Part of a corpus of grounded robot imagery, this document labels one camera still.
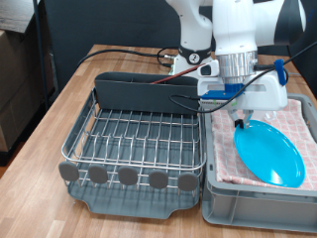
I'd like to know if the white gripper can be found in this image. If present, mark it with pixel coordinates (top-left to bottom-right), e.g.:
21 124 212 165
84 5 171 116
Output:
196 68 289 131

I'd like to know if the blue plastic plate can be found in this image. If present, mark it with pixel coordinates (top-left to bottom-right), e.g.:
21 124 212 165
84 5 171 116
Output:
233 119 306 188

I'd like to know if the reddish brown wooden spoon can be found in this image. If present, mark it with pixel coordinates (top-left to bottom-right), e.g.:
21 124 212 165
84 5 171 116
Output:
152 62 207 85

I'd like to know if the pink checked dish towel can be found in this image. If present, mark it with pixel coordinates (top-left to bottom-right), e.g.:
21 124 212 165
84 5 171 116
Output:
209 95 317 192

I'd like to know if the gray plastic crate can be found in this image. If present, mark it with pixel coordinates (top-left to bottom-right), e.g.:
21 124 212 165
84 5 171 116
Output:
201 87 317 234

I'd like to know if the dark gray cutlery holder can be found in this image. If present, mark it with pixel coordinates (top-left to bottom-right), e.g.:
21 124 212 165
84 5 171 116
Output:
93 71 203 116

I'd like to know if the gray plastic drain tray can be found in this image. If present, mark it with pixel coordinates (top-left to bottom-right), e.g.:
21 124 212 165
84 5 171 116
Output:
62 87 203 220

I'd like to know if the dark fabric partition panel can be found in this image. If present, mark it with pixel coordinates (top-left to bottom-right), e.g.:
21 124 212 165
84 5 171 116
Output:
43 0 317 97

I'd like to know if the black metal pole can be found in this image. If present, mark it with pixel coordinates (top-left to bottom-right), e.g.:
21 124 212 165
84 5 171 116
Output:
32 0 51 112

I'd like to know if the cardboard box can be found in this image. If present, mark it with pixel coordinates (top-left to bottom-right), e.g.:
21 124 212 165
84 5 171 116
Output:
0 29 55 153

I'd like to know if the dark wooden shelf board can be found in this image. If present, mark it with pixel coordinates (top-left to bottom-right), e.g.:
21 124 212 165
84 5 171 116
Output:
0 0 41 34

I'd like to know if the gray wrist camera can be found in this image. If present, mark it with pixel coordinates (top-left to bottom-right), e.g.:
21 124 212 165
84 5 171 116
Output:
199 97 232 110

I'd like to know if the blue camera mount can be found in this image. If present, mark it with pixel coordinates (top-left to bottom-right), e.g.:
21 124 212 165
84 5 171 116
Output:
201 82 246 100

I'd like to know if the black camera cable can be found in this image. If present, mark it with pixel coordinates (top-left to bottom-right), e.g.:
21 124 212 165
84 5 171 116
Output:
168 40 317 115

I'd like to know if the blue cable clip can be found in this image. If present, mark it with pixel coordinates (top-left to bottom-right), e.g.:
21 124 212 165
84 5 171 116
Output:
273 59 287 86

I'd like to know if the metal wire dish rack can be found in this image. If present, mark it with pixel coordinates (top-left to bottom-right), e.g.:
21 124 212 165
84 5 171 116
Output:
60 87 207 196

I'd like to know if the black power cable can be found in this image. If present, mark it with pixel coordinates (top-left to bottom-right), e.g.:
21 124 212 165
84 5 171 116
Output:
76 46 181 68

